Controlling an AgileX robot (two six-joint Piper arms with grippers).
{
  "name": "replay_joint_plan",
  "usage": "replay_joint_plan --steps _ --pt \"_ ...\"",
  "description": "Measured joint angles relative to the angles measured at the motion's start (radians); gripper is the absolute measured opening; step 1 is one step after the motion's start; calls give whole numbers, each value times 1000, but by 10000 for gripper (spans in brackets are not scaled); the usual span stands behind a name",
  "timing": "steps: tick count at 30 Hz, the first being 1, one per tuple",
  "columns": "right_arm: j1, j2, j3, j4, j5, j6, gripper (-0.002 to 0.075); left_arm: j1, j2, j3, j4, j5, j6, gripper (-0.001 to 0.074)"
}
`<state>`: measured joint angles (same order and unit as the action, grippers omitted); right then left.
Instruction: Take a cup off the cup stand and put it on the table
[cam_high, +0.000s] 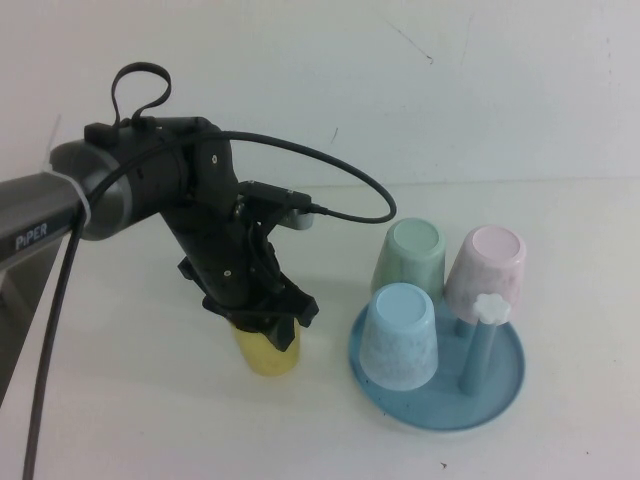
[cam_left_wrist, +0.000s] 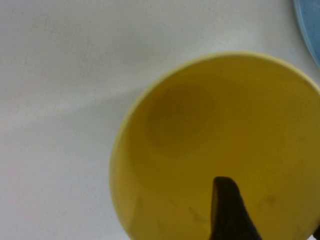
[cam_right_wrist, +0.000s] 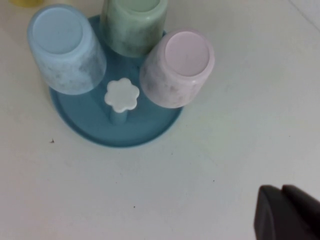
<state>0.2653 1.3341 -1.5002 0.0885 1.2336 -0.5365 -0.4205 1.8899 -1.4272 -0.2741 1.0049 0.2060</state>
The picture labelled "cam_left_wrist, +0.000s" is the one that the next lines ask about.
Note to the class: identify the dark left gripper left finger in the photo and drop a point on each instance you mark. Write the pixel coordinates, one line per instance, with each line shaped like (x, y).
(227, 212)

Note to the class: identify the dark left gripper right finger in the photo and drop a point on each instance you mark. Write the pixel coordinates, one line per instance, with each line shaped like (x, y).
(317, 236)

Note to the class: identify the yellow plastic cup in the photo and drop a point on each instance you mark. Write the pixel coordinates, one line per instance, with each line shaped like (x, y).
(200, 125)

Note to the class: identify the blue round cup stand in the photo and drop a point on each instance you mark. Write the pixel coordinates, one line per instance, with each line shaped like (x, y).
(310, 20)

